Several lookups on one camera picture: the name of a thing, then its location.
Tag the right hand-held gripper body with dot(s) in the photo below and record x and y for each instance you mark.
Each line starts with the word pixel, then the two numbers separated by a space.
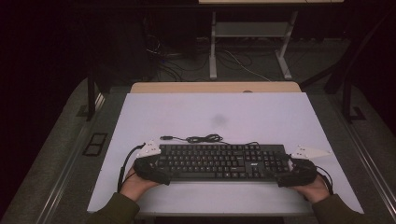
pixel 303 172

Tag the black metal stand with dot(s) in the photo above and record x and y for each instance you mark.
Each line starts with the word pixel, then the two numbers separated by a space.
pixel 347 99
pixel 91 99

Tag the person's right hand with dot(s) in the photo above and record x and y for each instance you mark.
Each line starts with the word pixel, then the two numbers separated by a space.
pixel 313 191

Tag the person's left hand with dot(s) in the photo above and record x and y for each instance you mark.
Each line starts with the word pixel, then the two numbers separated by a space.
pixel 135 186

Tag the white table cover board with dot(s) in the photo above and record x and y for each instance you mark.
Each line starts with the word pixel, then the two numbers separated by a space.
pixel 218 112

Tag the metal floor rail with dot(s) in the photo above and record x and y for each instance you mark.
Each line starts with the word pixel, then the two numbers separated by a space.
pixel 67 168
pixel 367 158

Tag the black floor socket frame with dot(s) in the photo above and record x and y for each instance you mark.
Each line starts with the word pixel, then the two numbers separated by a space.
pixel 95 144

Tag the white metal frame desk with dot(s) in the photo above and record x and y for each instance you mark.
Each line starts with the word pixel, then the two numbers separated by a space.
pixel 249 29

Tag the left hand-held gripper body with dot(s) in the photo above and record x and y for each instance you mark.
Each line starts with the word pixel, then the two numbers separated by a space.
pixel 146 166

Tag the black computer keyboard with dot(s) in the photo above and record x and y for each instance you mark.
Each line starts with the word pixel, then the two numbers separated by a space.
pixel 218 161

